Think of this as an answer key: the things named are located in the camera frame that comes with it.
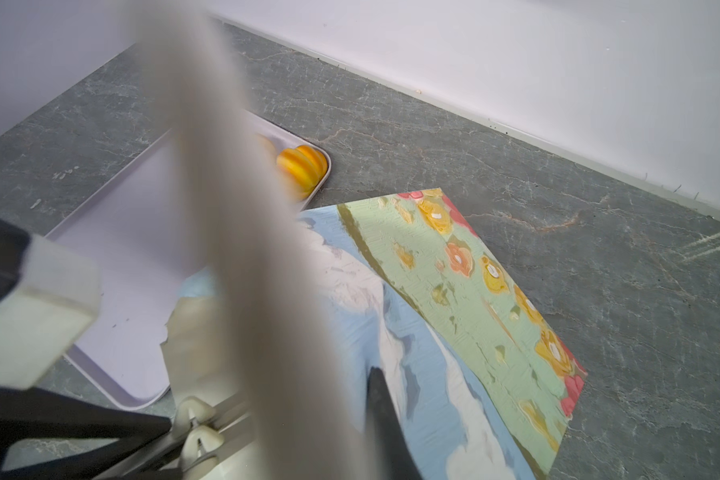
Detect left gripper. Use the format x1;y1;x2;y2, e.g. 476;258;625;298
0;219;171;479

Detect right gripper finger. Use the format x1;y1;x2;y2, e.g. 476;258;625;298
365;367;422;480

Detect floral paper bag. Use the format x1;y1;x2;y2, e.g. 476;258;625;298
119;0;589;480

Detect white kitchen tongs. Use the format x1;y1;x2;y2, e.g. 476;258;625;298
97;392;255;479

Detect yellow twisted bread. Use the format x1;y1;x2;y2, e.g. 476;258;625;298
276;145;329;201

